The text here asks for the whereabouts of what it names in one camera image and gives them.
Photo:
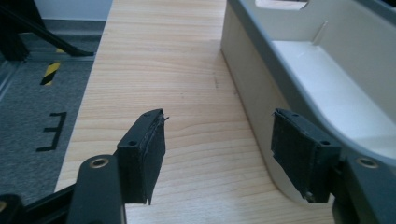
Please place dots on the beige plastic storage bin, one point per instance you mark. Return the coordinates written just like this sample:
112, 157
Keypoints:
327, 77

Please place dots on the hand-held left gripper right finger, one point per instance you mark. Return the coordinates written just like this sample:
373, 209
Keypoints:
308, 155

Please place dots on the black floor tape mark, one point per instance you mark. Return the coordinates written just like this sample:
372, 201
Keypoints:
55, 130

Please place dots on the black equipment stand base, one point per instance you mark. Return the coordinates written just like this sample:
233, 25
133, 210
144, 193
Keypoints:
18, 28

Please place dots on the yellow black striped floor tape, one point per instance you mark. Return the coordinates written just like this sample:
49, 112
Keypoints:
51, 72

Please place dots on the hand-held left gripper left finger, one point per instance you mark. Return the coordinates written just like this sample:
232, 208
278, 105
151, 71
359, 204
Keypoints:
137, 161

